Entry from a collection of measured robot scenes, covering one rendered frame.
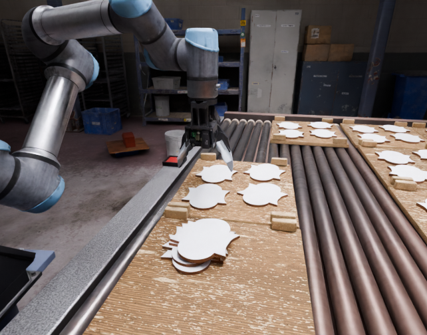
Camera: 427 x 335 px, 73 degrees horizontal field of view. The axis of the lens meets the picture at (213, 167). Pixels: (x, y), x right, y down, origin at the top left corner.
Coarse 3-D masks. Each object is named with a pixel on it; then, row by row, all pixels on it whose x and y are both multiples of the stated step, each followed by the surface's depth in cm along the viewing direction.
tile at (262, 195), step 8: (264, 184) 90; (272, 184) 90; (240, 192) 85; (248, 192) 85; (256, 192) 85; (264, 192) 85; (272, 192) 85; (280, 192) 85; (248, 200) 80; (256, 200) 80; (264, 200) 80; (272, 200) 80
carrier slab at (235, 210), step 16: (192, 176) 97; (240, 176) 97; (288, 176) 97; (288, 192) 87; (192, 208) 78; (224, 208) 78; (240, 208) 78; (256, 208) 78; (272, 208) 78; (288, 208) 78; (256, 224) 72
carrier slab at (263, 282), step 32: (160, 224) 71; (160, 256) 60; (256, 256) 60; (288, 256) 60; (128, 288) 52; (160, 288) 52; (192, 288) 52; (224, 288) 52; (256, 288) 52; (288, 288) 52; (96, 320) 46; (128, 320) 46; (160, 320) 46; (192, 320) 46; (224, 320) 46; (256, 320) 46; (288, 320) 46
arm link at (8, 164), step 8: (0, 144) 64; (0, 152) 64; (8, 152) 67; (0, 160) 63; (8, 160) 65; (16, 160) 68; (0, 168) 63; (8, 168) 64; (16, 168) 66; (0, 176) 63; (8, 176) 64; (16, 176) 66; (0, 184) 63; (8, 184) 65; (0, 192) 64; (8, 192) 65
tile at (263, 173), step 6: (252, 168) 102; (258, 168) 102; (264, 168) 102; (270, 168) 102; (276, 168) 102; (246, 174) 99; (252, 174) 97; (258, 174) 97; (264, 174) 97; (270, 174) 97; (276, 174) 97; (258, 180) 93; (264, 180) 93; (270, 180) 94
